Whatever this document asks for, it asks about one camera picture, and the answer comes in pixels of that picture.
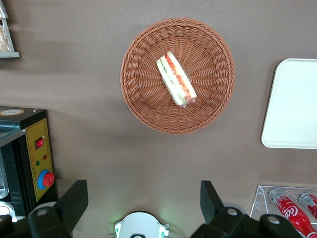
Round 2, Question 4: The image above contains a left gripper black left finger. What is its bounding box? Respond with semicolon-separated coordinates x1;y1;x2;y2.
0;179;89;238

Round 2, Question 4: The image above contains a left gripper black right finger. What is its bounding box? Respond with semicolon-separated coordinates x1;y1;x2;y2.
189;180;303;238

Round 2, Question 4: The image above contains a triangle sandwich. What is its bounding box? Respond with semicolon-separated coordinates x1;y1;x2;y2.
156;51;198;109

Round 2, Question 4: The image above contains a brown round wicker basket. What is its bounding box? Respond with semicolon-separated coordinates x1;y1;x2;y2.
120;17;236;135

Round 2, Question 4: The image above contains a cream rectangular plastic tray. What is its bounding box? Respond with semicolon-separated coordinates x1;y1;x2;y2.
261;58;317;150

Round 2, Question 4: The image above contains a grey snack display tray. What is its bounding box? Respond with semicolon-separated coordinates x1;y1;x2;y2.
0;0;21;59

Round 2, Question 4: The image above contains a clear acrylic bottle rack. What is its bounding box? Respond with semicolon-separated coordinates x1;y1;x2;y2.
249;184;317;238

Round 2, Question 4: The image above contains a steel cabinet pan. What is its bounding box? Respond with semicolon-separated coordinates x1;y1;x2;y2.
0;148;10;199
0;201;18;223

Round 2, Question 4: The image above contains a black warming cabinet yellow panel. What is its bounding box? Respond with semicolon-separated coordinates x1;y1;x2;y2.
0;106;59;223

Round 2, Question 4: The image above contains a red cola bottle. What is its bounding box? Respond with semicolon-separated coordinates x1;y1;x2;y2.
268;188;317;238
298;192;317;220

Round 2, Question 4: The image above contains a clear beige snack packet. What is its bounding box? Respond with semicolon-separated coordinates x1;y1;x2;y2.
0;26;13;52

